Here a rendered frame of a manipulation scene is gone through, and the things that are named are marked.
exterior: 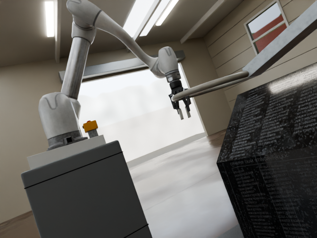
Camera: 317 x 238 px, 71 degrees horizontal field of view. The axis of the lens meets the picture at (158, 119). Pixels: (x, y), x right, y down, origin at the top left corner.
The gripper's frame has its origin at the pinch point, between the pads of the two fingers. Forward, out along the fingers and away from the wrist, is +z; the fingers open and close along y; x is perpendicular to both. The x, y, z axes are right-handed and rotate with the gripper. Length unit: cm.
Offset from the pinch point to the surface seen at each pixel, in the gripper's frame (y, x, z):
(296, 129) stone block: 60, -45, 12
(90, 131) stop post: -106, 9, -8
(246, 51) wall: -112, 748, -133
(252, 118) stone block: 45, -32, 8
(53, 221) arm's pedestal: -22, -80, 23
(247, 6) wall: -63, 722, -269
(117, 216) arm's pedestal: -11, -60, 32
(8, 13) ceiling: -377, 106, -286
